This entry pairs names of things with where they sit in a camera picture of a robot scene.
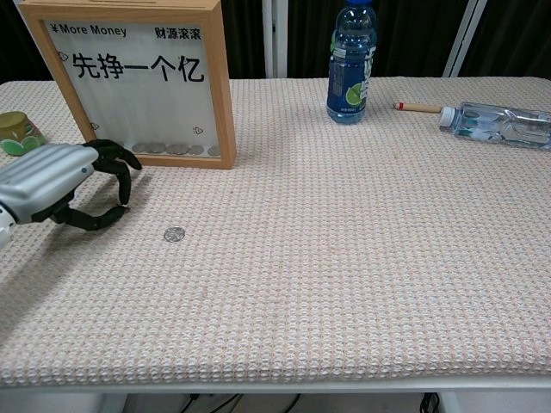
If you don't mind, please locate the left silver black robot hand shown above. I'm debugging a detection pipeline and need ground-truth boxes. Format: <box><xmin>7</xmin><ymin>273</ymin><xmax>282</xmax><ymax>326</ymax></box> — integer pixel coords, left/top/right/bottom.
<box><xmin>0</xmin><ymin>139</ymin><xmax>144</xmax><ymax>232</ymax></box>

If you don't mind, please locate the woven beige tablecloth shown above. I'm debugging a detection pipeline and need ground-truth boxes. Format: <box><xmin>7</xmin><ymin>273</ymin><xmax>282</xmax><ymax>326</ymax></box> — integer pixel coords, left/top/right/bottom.
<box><xmin>0</xmin><ymin>76</ymin><xmax>551</xmax><ymax>388</ymax></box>

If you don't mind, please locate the blue sports drink bottle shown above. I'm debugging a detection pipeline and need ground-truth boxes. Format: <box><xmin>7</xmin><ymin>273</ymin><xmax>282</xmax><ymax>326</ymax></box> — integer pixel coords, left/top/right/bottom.
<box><xmin>325</xmin><ymin>0</ymin><xmax>379</xmax><ymax>126</ymax></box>

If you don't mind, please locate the wooden stick with red band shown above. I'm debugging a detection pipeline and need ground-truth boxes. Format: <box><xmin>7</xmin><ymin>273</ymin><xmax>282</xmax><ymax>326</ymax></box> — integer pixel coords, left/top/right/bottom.
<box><xmin>393</xmin><ymin>102</ymin><xmax>444</xmax><ymax>115</ymax></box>

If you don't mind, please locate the clear plastic water bottle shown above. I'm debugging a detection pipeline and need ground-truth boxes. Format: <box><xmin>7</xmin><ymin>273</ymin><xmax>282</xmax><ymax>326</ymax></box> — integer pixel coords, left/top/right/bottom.
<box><xmin>437</xmin><ymin>101</ymin><xmax>551</xmax><ymax>151</ymax></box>

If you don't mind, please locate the wooden frame coin bank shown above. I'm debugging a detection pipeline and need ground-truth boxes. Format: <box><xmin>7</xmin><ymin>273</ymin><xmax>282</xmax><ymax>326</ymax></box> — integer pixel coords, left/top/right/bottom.
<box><xmin>19</xmin><ymin>0</ymin><xmax>237</xmax><ymax>170</ymax></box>

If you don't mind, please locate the white partition post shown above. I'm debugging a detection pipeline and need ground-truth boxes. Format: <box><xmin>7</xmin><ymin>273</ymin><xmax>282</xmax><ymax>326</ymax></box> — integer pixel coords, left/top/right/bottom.
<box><xmin>442</xmin><ymin>0</ymin><xmax>492</xmax><ymax>78</ymax></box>
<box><xmin>261</xmin><ymin>0</ymin><xmax>288</xmax><ymax>79</ymax></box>

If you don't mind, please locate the black cable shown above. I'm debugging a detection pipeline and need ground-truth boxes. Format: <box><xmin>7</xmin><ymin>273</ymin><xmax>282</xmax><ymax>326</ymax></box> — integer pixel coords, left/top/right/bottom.
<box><xmin>419</xmin><ymin>391</ymin><xmax>441</xmax><ymax>413</ymax></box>
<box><xmin>275</xmin><ymin>394</ymin><xmax>302</xmax><ymax>413</ymax></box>
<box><xmin>178</xmin><ymin>393</ymin><xmax>245</xmax><ymax>413</ymax></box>

